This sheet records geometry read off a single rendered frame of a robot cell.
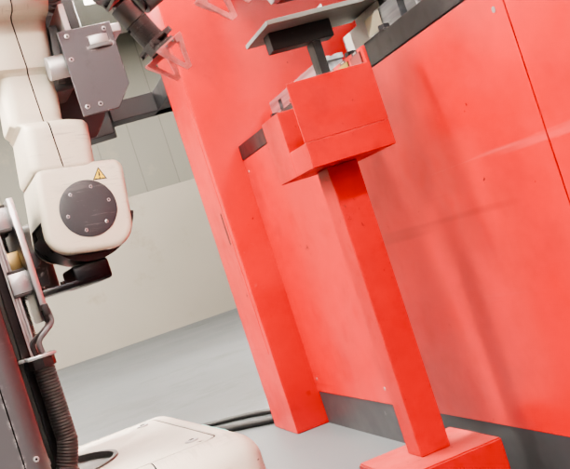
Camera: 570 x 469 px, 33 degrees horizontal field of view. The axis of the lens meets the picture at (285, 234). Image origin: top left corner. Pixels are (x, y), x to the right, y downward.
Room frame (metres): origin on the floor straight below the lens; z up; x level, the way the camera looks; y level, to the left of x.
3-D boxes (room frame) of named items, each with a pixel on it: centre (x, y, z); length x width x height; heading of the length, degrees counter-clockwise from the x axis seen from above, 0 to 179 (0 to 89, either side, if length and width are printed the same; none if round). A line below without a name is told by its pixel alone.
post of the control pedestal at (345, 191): (1.75, -0.13, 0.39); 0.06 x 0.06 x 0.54; 17
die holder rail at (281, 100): (2.67, -0.18, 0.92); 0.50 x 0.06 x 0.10; 17
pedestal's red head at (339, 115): (1.75, -0.13, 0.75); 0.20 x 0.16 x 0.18; 17
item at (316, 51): (2.09, -0.16, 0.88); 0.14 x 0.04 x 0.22; 107
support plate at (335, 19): (2.10, -0.20, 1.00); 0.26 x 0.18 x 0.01; 107
